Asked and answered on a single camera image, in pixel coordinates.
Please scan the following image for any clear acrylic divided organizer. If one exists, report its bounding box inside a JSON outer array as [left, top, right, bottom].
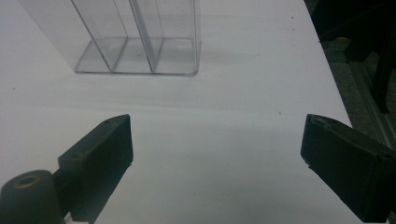
[[18, 0, 202, 77]]

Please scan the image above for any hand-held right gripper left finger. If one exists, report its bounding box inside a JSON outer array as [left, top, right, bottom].
[[53, 113, 134, 224]]

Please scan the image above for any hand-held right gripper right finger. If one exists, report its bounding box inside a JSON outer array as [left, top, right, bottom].
[[300, 113, 396, 224]]

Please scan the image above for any aluminium frame rail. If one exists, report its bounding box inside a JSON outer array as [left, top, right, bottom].
[[348, 61, 396, 151]]

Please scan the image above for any black metal stand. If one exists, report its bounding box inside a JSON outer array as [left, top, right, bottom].
[[304, 0, 396, 114]]

